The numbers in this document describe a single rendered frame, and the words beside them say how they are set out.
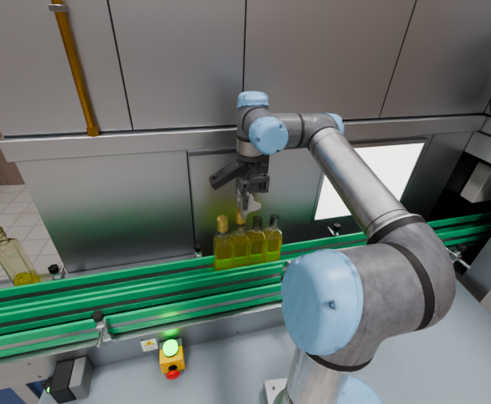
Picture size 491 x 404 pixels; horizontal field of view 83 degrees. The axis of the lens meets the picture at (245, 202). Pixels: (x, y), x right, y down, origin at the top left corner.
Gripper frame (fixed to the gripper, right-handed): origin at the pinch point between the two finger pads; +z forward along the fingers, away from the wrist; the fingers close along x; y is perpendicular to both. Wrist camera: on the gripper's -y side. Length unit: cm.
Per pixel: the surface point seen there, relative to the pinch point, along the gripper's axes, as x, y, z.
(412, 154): 12, 72, -8
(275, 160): 11.9, 14.8, -10.6
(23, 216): 189, -160, 117
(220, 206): 12.1, -3.9, 5.6
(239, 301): -13.3, -3.1, 25.9
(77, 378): -21, -51, 34
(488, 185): 7, 117, 8
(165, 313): -13.3, -25.9, 23.7
